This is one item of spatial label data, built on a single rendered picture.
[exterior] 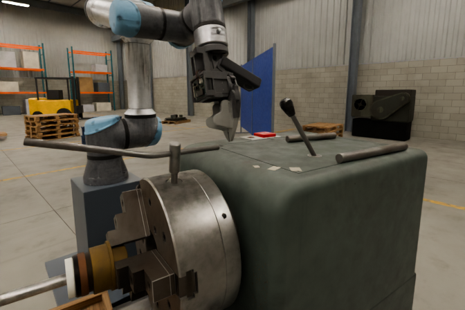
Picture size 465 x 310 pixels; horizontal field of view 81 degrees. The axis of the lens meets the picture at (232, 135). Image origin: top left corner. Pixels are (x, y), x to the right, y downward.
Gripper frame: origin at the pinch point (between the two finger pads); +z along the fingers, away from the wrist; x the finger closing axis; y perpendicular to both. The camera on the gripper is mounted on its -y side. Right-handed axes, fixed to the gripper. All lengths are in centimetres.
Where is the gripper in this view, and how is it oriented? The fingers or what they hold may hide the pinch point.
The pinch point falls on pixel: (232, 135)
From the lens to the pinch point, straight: 62.2
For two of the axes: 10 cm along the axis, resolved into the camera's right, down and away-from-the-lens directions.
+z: 1.4, 9.9, -0.6
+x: 5.3, -1.3, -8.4
